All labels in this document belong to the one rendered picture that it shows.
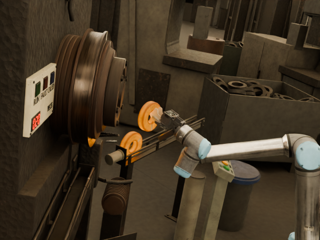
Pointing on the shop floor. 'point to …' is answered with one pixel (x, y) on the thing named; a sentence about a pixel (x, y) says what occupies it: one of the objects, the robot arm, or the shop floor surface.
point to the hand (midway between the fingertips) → (150, 112)
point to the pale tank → (248, 18)
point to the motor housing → (113, 208)
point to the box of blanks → (255, 113)
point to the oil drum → (207, 46)
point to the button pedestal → (216, 200)
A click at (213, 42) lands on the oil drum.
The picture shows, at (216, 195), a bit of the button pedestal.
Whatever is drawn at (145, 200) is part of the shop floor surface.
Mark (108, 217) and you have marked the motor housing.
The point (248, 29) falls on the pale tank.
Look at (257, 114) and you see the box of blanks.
